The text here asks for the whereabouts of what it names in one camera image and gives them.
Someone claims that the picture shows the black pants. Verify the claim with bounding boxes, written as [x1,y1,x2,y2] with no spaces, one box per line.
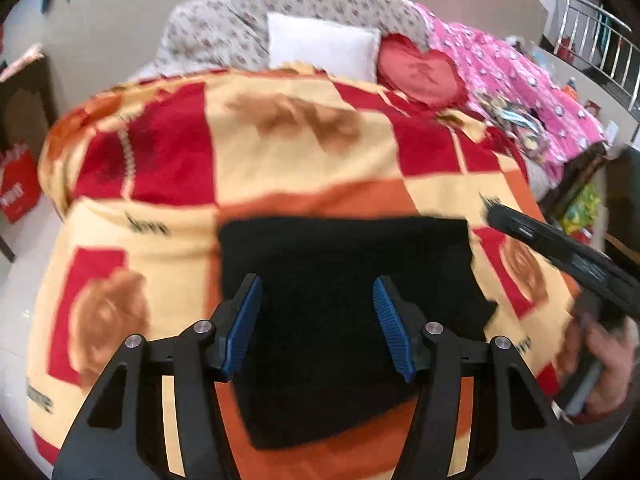
[218,217,497,450]

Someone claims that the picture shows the person's right hand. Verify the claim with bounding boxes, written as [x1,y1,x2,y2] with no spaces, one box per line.
[555,313,639,422]

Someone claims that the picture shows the green yellow bag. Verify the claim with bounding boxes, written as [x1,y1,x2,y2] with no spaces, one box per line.
[560,182,601,245]

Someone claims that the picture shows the colourful crumpled cloth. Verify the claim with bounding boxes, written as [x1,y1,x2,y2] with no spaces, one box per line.
[475,92,549,164]

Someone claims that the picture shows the metal stair railing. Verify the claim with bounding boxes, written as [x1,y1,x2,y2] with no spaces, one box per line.
[546,0,639,118]

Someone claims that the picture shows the pink patterned bedsheet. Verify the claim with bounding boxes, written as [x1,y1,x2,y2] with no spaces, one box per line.
[413,3,605,183]

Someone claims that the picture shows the yellow red love blanket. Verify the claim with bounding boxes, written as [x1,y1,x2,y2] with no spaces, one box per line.
[26,67,578,462]

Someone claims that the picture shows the red shopping bag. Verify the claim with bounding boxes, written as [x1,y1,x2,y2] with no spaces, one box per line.
[1,142,41,224]

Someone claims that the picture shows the red heart-shaped cushion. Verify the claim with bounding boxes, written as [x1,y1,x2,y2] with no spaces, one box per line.
[376,34,469,110]

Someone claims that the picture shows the dark wooden table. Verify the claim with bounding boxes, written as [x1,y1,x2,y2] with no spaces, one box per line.
[1,54,58,157]

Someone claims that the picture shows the white pillow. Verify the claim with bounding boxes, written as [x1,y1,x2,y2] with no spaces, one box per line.
[267,13,381,82]

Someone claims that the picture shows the grey floral quilt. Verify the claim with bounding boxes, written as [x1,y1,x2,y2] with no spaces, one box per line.
[130,0,428,80]

